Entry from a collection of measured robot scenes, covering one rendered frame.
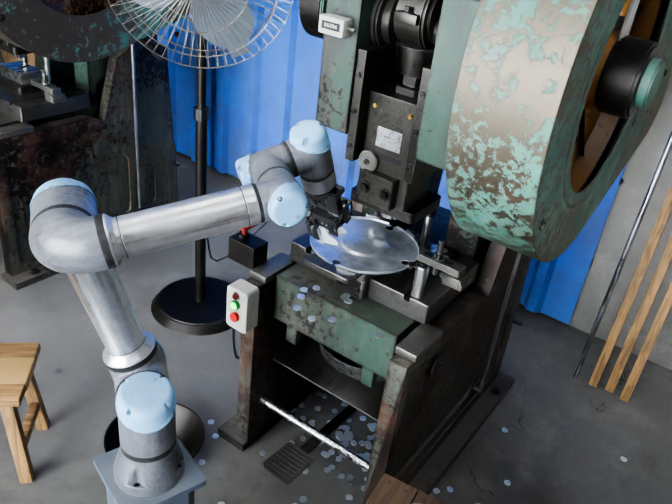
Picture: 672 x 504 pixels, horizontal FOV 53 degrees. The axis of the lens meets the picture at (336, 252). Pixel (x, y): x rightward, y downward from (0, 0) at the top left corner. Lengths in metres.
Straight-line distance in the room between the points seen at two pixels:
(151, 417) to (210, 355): 1.18
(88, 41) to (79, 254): 1.52
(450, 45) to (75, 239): 0.85
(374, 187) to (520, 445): 1.14
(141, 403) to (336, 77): 0.87
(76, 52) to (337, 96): 1.19
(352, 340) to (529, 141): 0.82
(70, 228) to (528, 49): 0.80
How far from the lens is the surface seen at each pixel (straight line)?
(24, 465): 2.19
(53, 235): 1.21
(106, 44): 2.67
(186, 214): 1.19
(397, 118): 1.65
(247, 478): 2.17
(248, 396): 2.09
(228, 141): 3.82
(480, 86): 1.18
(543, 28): 1.15
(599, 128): 1.80
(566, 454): 2.49
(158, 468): 1.52
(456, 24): 1.49
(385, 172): 1.71
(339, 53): 1.66
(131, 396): 1.44
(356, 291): 1.76
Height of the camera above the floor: 1.66
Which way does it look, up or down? 31 degrees down
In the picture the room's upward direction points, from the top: 7 degrees clockwise
